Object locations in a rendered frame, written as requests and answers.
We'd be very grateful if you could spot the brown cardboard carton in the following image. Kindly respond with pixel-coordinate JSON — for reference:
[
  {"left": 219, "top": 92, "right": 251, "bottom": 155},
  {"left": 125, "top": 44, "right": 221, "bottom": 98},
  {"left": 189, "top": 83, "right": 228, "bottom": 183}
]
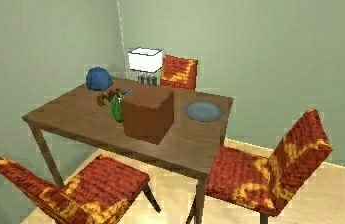
[{"left": 121, "top": 85, "right": 176, "bottom": 146}]

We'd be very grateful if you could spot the green vase with brown flower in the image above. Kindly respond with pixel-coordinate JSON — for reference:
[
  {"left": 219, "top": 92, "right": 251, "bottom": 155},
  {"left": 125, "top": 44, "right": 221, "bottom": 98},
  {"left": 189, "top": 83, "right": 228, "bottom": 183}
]
[{"left": 96, "top": 87, "right": 133, "bottom": 124}]

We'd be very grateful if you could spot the grey-blue round plate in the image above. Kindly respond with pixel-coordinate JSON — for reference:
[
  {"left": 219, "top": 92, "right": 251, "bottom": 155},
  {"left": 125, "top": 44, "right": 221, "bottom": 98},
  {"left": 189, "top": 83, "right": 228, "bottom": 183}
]
[{"left": 183, "top": 100, "right": 225, "bottom": 123}]

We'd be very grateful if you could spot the red and yellow chair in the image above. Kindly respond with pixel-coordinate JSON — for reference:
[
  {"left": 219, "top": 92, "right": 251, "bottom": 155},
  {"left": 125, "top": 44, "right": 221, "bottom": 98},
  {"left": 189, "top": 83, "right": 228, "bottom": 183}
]
[
  {"left": 160, "top": 54, "right": 199, "bottom": 92},
  {"left": 205, "top": 108, "right": 334, "bottom": 224},
  {"left": 0, "top": 153, "right": 162, "bottom": 224}
]

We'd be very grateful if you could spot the blue dome-shaped object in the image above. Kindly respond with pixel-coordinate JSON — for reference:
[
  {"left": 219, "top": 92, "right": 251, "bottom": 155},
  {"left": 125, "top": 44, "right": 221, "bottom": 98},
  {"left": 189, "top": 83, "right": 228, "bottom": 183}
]
[{"left": 85, "top": 66, "right": 114, "bottom": 92}]

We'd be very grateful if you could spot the brown wooden table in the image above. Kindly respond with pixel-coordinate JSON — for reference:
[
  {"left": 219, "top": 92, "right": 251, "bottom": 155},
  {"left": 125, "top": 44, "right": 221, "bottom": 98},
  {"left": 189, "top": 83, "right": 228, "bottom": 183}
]
[{"left": 21, "top": 77, "right": 235, "bottom": 224}]

